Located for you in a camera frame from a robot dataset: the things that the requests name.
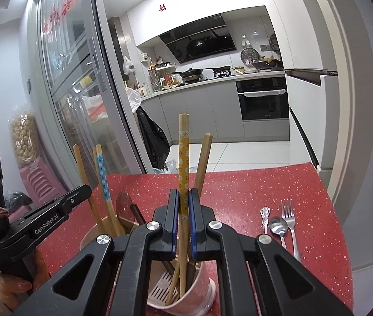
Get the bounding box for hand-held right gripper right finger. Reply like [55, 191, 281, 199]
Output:
[188, 188, 355, 316]

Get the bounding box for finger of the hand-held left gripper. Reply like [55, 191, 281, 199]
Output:
[61, 185, 92, 210]

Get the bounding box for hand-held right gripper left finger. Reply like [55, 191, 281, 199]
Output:
[10, 189, 180, 316]

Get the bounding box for plain wooden chopstick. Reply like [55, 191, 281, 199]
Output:
[73, 144, 108, 238]

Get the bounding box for blue flowered chopstick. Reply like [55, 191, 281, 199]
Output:
[92, 144, 126, 236]

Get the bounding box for dark utensil handle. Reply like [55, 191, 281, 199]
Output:
[129, 203, 147, 226]

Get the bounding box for large dark spoon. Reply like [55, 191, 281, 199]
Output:
[115, 190, 140, 234]

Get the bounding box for brown wooden chopstick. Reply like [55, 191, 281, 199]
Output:
[165, 132, 214, 306]

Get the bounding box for yellow flowered chopstick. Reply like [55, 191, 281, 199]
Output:
[178, 113, 191, 299]

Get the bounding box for pink utensil holder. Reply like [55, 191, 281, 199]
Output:
[79, 215, 217, 315]

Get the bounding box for person's left hand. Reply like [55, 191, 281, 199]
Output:
[0, 248, 47, 304]

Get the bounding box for dark bag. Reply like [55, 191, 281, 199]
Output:
[5, 192, 32, 211]

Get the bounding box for stack of pink stools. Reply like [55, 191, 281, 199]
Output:
[18, 157, 69, 205]

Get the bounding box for clear plastic bag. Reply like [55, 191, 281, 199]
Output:
[153, 158, 177, 175]

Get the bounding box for bag of nuts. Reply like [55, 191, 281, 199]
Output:
[8, 111, 39, 166]

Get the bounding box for black trash bag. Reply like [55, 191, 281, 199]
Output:
[136, 106, 171, 169]

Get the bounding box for steel spoon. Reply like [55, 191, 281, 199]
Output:
[268, 216, 289, 251]

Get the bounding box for sliding glass door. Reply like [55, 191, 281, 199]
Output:
[37, 0, 148, 189]

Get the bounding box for steel fork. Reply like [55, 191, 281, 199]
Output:
[281, 199, 302, 263]

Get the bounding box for grey base cabinets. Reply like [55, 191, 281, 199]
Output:
[140, 80, 244, 146]

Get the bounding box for white hanging plastic bag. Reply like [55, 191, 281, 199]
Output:
[122, 56, 136, 76]
[125, 87, 142, 113]

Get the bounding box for built-in black oven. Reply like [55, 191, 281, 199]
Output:
[235, 76, 290, 122]

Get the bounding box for spice bottle rack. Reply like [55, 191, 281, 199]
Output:
[147, 57, 181, 93]

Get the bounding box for black lidded wok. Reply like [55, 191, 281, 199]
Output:
[172, 68, 204, 81]

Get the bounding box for black frying pan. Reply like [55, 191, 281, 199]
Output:
[206, 65, 232, 76]

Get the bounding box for round steel steamer rack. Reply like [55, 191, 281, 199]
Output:
[268, 32, 281, 55]
[241, 47, 259, 67]

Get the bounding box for black range hood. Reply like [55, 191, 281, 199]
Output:
[158, 13, 237, 64]

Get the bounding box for white refrigerator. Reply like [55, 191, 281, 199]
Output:
[249, 0, 342, 172]

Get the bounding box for ornate handled steel utensil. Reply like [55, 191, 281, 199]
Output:
[260, 206, 271, 234]

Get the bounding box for black wok with wooden handle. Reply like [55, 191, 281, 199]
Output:
[251, 57, 284, 72]

